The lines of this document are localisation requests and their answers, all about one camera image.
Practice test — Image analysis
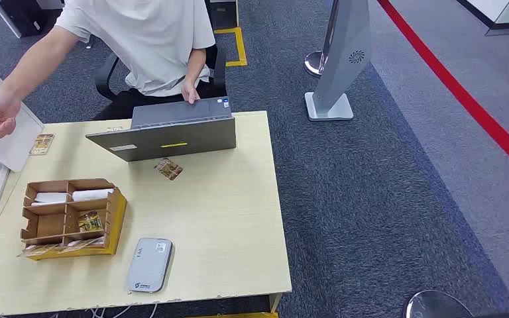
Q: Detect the person's left hand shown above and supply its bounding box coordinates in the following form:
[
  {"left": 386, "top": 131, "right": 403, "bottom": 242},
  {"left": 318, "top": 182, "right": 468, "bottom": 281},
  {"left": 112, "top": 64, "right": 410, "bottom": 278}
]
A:
[{"left": 180, "top": 79, "right": 201, "bottom": 105}]

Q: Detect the brown patterned key card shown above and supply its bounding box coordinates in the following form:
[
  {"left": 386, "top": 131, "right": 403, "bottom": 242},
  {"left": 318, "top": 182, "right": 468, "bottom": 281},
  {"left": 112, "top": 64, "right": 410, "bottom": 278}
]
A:
[
  {"left": 29, "top": 133, "right": 56, "bottom": 156},
  {"left": 56, "top": 237, "right": 105, "bottom": 254},
  {"left": 16, "top": 243, "right": 62, "bottom": 258},
  {"left": 153, "top": 158, "right": 184, "bottom": 182},
  {"left": 77, "top": 210, "right": 105, "bottom": 233}
]

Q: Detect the person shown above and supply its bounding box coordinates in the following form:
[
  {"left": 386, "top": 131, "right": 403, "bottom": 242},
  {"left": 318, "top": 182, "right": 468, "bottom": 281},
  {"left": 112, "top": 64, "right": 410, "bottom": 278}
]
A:
[{"left": 0, "top": 0, "right": 229, "bottom": 139}]

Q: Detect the white card sleeve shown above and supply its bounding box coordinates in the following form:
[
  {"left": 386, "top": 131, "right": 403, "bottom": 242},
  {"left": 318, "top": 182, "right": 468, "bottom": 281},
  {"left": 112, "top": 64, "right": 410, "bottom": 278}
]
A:
[
  {"left": 30, "top": 192, "right": 69, "bottom": 207},
  {"left": 70, "top": 188, "right": 115, "bottom": 203}
]

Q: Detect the grey card reader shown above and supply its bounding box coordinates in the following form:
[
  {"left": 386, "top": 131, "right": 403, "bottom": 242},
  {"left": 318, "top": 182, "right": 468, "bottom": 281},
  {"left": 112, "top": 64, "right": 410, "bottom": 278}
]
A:
[{"left": 125, "top": 237, "right": 174, "bottom": 294}]

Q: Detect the white box device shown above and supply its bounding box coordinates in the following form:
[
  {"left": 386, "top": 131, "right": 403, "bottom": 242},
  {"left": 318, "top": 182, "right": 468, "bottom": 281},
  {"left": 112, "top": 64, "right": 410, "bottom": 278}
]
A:
[{"left": 0, "top": 66, "right": 44, "bottom": 173}]

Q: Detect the grey laptop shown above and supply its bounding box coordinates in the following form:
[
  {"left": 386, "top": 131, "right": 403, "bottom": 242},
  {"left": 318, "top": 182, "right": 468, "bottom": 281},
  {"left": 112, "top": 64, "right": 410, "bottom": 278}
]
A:
[{"left": 85, "top": 96, "right": 238, "bottom": 163}]

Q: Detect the black office chair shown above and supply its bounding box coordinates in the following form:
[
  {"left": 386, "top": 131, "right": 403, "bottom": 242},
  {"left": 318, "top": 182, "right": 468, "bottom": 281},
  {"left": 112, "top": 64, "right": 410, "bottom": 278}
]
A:
[{"left": 94, "top": 42, "right": 229, "bottom": 103}]

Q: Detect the white panel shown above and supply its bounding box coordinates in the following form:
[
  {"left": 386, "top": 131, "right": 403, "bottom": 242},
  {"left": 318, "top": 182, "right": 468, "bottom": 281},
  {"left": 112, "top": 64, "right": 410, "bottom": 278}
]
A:
[{"left": 0, "top": 0, "right": 23, "bottom": 40}]

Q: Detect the black cabinet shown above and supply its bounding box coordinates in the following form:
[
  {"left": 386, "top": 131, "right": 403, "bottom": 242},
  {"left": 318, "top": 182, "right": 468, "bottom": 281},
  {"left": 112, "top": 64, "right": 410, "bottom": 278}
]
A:
[{"left": 0, "top": 0, "right": 48, "bottom": 38}]

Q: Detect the chrome stanchion base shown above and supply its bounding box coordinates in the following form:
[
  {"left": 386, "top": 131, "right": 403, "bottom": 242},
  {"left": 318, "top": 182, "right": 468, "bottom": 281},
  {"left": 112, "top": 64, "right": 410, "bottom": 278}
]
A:
[
  {"left": 404, "top": 290, "right": 475, "bottom": 318},
  {"left": 304, "top": 50, "right": 328, "bottom": 78}
]

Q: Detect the wooden compartment organiser box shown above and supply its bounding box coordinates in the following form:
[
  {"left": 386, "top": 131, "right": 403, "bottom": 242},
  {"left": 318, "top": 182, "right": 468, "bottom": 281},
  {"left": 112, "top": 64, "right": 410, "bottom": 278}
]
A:
[{"left": 17, "top": 178, "right": 128, "bottom": 262}]

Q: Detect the grey kiosk stand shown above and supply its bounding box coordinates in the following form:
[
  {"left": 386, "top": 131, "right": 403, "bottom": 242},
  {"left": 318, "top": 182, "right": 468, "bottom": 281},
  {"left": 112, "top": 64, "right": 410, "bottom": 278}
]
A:
[{"left": 304, "top": 0, "right": 373, "bottom": 122}]

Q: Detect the dark cabinet with beige frame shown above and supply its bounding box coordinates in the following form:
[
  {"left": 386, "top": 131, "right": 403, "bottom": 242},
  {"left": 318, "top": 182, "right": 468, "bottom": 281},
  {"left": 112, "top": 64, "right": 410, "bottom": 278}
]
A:
[{"left": 206, "top": 0, "right": 241, "bottom": 32}]

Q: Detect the white cable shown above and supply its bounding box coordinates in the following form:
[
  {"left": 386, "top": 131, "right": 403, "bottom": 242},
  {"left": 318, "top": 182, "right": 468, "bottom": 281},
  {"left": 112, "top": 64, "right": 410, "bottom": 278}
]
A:
[{"left": 85, "top": 305, "right": 159, "bottom": 318}]

